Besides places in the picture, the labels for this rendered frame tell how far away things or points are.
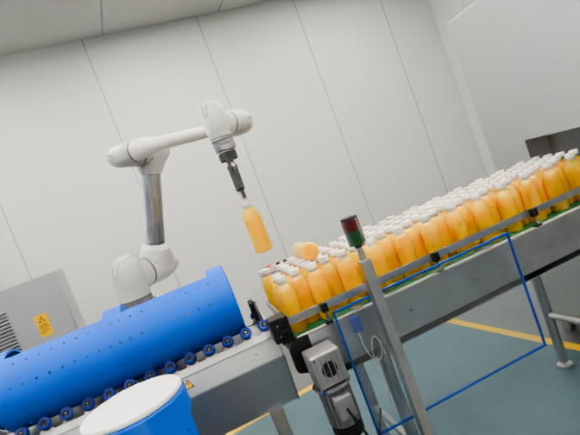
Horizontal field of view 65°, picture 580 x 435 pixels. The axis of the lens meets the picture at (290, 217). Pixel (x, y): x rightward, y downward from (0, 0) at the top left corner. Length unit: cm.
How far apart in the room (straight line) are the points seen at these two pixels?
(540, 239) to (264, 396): 131
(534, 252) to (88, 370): 180
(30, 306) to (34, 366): 155
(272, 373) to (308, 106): 384
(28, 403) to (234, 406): 70
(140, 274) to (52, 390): 76
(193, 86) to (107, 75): 82
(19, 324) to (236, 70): 319
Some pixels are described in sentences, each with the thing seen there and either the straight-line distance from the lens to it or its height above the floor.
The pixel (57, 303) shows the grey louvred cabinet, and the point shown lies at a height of 124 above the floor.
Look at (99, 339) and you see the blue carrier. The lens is 178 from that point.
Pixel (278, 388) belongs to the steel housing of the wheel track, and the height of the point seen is 71.
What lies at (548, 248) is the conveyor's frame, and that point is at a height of 80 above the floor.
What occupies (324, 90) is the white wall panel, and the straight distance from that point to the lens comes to 540.
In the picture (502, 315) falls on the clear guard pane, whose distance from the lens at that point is 204.
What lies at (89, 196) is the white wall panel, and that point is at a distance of 462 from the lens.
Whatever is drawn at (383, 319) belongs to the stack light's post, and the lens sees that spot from 165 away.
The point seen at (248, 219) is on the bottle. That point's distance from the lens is 184.
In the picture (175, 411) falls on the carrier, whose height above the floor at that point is 99.
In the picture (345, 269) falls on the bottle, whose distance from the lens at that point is 179.
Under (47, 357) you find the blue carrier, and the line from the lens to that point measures 183.
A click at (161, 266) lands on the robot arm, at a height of 127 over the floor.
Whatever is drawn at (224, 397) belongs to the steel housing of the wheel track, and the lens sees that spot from 184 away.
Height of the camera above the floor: 144
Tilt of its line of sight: 4 degrees down
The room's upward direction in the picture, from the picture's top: 21 degrees counter-clockwise
